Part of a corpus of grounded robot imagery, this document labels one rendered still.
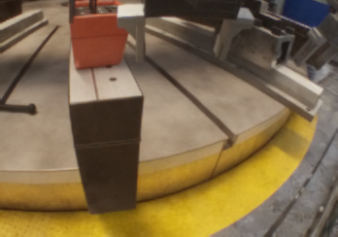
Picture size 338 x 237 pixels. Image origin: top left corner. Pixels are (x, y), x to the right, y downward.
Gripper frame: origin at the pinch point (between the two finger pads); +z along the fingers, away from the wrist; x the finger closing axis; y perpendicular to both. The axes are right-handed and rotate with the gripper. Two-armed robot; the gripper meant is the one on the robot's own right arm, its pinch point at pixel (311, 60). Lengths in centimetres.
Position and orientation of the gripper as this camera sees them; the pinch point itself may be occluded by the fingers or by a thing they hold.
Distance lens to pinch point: 63.3
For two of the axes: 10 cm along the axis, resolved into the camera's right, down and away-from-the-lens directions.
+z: -4.0, 5.4, 7.4
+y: 3.3, 8.4, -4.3
